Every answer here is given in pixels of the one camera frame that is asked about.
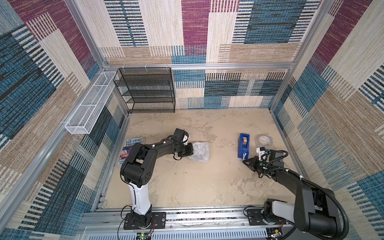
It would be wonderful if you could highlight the white wire mesh basket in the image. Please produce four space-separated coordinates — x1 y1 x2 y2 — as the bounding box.
65 72 117 135

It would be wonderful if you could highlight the clear tape roll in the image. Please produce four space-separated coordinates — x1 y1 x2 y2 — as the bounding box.
257 135 273 147

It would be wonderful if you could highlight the black corrugated cable conduit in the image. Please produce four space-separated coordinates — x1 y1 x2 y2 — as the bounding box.
299 176 350 240

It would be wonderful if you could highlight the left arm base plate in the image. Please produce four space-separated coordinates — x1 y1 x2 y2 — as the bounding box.
123 212 167 230

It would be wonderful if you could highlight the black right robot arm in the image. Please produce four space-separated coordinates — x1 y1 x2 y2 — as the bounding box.
243 156 348 238

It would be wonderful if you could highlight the blue tape dispenser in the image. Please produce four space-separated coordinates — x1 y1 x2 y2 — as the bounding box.
238 134 250 160

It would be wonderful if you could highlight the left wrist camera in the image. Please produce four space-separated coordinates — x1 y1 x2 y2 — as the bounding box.
171 128 190 145

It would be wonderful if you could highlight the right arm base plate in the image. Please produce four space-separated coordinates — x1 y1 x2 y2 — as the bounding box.
243 208 288 226

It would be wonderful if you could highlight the colourful treehouse book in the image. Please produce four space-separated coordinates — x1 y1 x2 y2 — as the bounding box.
117 138 143 166

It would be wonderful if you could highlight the clear bubble wrap sheet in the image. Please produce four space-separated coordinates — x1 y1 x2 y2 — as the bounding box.
188 142 210 163

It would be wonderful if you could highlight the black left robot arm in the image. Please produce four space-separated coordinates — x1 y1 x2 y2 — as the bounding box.
120 139 194 227

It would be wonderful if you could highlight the aluminium front rail frame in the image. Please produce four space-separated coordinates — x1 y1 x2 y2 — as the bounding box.
75 206 314 240

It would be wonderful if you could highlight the black wire shelf rack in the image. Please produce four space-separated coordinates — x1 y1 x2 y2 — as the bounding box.
114 68 176 114

